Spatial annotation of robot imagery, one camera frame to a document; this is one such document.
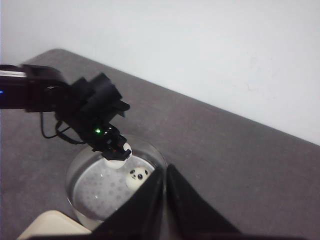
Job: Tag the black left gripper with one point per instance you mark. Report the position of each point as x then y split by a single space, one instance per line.
84 110

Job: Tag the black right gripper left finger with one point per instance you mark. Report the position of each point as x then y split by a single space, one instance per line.
139 218

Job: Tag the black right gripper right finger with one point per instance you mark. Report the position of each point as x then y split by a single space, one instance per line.
198 220

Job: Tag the panda bun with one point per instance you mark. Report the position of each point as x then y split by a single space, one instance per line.
117 164
136 177

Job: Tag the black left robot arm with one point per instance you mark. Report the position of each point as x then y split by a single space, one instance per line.
29 87

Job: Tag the stainless steel steamer pot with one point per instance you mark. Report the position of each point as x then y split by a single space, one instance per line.
95 191

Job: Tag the cream plastic tray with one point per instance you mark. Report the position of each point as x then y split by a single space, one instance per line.
53 223

